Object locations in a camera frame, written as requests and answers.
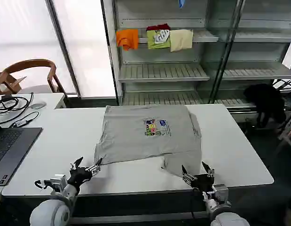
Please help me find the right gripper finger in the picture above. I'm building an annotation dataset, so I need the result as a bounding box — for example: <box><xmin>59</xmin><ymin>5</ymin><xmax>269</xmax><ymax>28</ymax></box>
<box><xmin>201</xmin><ymin>161</ymin><xmax>216</xmax><ymax>178</ymax></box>
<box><xmin>181</xmin><ymin>164</ymin><xmax>198</xmax><ymax>187</ymax></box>

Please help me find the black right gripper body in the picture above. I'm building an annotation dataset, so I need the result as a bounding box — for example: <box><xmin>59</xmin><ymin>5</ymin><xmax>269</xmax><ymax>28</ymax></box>
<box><xmin>191</xmin><ymin>174</ymin><xmax>216</xmax><ymax>192</ymax></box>

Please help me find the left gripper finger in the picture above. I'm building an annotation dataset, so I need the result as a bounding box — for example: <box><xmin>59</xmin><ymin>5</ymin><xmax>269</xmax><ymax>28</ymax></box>
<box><xmin>69</xmin><ymin>156</ymin><xmax>84</xmax><ymax>171</ymax></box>
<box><xmin>87</xmin><ymin>154</ymin><xmax>106</xmax><ymax>176</ymax></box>

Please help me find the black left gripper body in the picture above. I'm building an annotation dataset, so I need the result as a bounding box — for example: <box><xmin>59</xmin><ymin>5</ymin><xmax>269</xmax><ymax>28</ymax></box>
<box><xmin>67</xmin><ymin>166</ymin><xmax>93</xmax><ymax>188</ymax></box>

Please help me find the grey printed t-shirt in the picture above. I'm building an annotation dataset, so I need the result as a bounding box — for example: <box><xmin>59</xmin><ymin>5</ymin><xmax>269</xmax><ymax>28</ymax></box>
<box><xmin>94</xmin><ymin>105</ymin><xmax>203</xmax><ymax>178</ymax></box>

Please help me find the dark grey laptop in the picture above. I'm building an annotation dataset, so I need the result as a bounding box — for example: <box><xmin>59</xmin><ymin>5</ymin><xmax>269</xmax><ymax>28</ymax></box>
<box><xmin>0</xmin><ymin>124</ymin><xmax>44</xmax><ymax>187</ymax></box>

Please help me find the round grey mouse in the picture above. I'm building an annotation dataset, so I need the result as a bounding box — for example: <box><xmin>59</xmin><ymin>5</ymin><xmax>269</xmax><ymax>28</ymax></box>
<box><xmin>30</xmin><ymin>101</ymin><xmax>47</xmax><ymax>110</ymax></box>

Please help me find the black garment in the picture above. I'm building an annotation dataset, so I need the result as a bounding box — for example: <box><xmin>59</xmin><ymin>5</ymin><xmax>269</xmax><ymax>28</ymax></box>
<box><xmin>243</xmin><ymin>83</ymin><xmax>287</xmax><ymax>129</ymax></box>

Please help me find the brown wooden chair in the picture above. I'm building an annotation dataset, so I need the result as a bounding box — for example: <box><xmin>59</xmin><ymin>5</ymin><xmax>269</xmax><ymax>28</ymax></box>
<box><xmin>0</xmin><ymin>58</ymin><xmax>66</xmax><ymax>95</ymax></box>

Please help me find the empty grey shelf rack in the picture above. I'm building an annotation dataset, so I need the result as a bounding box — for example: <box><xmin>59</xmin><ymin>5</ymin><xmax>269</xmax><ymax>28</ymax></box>
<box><xmin>201</xmin><ymin>0</ymin><xmax>291</xmax><ymax>123</ymax></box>

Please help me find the grey shelf rack with clothes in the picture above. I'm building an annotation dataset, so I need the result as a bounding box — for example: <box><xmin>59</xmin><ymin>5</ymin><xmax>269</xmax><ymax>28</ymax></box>
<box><xmin>100</xmin><ymin>0</ymin><xmax>220</xmax><ymax>106</ymax></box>

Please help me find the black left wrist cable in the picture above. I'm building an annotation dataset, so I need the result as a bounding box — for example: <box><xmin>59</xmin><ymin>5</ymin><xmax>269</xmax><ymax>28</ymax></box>
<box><xmin>34</xmin><ymin>179</ymin><xmax>53</xmax><ymax>190</ymax></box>

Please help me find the grey adapter with black cable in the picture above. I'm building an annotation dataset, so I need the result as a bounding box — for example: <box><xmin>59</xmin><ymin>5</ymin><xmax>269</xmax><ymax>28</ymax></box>
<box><xmin>0</xmin><ymin>111</ymin><xmax>40</xmax><ymax>128</ymax></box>

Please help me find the white metal cart frame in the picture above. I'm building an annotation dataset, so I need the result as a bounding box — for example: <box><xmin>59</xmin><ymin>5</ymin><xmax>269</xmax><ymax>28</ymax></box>
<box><xmin>272</xmin><ymin>65</ymin><xmax>291</xmax><ymax>152</ymax></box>

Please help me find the coiled black cable bundle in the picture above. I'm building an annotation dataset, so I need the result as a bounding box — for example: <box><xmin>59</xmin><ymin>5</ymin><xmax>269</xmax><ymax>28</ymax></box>
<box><xmin>0</xmin><ymin>92</ymin><xmax>34</xmax><ymax>115</ymax></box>

